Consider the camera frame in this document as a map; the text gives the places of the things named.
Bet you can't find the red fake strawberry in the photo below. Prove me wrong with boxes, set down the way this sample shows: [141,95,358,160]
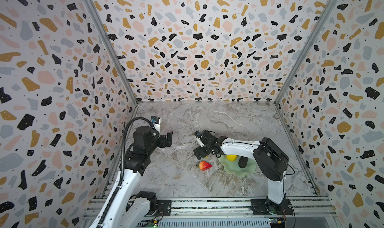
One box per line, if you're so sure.
[199,161,212,171]

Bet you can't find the yellow fake lemon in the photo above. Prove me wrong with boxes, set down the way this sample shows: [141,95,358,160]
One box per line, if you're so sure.
[226,155,238,161]

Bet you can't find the dark fake avocado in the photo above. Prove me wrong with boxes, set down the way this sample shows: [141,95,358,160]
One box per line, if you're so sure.
[238,156,249,169]

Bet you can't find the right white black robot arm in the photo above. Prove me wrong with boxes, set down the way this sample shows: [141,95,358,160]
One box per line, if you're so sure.
[194,130,293,215]

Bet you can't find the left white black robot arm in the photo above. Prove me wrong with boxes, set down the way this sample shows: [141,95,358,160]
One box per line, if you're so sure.
[90,126,173,228]

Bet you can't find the light green wavy fruit bowl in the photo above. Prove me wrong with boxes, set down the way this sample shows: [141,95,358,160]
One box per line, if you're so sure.
[219,155,258,178]

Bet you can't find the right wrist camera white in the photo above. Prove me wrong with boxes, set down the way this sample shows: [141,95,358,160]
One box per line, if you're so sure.
[194,131,205,147]

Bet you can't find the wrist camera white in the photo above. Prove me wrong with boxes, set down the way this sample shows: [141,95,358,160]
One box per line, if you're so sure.
[151,116,162,132]
[194,131,205,147]

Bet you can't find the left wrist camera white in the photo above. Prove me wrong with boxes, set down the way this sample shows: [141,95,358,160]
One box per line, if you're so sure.
[151,116,162,132]

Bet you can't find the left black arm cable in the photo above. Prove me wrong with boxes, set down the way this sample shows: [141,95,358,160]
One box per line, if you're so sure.
[95,116,155,228]

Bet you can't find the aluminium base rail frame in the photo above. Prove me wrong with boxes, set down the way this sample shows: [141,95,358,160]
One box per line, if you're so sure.
[82,197,342,228]

